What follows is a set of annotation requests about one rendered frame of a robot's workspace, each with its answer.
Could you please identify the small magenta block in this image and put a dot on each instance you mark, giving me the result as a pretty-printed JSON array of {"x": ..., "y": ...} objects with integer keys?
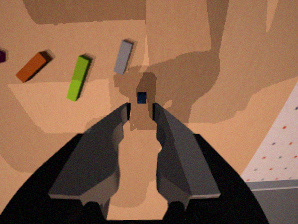
[{"x": 2, "y": 57}]

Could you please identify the grey rectangular bar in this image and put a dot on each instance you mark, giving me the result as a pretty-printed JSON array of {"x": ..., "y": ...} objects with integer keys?
[{"x": 123, "y": 56}]

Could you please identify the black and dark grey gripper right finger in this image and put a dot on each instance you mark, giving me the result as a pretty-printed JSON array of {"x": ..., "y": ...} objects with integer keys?
[{"x": 191, "y": 171}]

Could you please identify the lime green rod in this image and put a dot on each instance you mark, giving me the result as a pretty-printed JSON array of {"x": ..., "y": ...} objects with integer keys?
[{"x": 78, "y": 78}]

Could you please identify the orange rod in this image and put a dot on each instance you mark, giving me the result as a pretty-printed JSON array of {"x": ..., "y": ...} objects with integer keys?
[{"x": 40, "y": 60}]

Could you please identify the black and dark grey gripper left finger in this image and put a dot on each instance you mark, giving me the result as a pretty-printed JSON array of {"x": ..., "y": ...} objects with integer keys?
[{"x": 85, "y": 169}]

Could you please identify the small blue block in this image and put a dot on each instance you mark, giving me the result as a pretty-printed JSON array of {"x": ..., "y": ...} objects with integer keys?
[{"x": 141, "y": 98}]

